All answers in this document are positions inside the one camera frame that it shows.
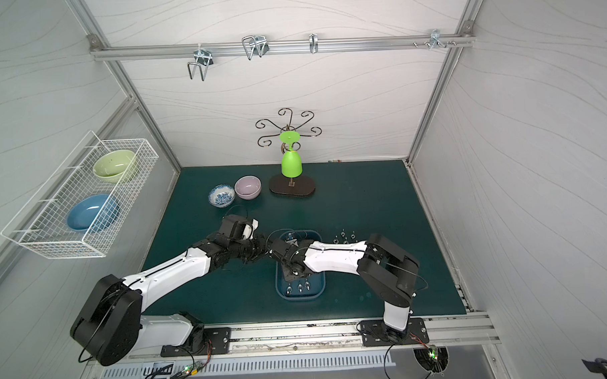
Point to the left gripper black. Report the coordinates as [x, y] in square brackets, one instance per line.
[258, 246]

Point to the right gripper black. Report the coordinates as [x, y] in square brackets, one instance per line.
[283, 248]

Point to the teal plastic storage box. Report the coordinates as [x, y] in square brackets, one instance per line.
[296, 289]

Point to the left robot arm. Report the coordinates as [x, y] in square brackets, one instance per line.
[113, 322]

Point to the blue patterned small bowl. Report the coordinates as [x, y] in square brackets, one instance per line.
[221, 196]

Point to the pink bowl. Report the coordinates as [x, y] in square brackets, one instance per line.
[248, 187]

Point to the green table mat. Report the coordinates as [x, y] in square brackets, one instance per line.
[367, 197]

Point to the green plastic goblet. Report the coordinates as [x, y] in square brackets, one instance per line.
[291, 165]

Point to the white ventilation grille strip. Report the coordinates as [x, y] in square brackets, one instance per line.
[259, 365]

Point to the light green bowl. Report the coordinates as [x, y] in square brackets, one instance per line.
[116, 167]

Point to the black cooling fan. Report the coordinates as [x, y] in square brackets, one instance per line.
[433, 359]

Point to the metal double hook left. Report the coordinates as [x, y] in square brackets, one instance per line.
[202, 60]

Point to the metal double hook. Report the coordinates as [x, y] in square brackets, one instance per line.
[255, 45]
[202, 60]

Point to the metal double hook middle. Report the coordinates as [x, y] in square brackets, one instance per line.
[255, 45]

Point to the small metal hook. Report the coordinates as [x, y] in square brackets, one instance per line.
[313, 43]

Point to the metal hook right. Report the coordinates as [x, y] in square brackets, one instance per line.
[435, 41]

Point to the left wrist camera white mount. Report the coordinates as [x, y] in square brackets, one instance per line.
[249, 229]

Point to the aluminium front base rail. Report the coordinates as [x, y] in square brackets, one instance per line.
[321, 336]

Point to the white wire wall basket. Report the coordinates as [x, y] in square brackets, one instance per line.
[40, 226]

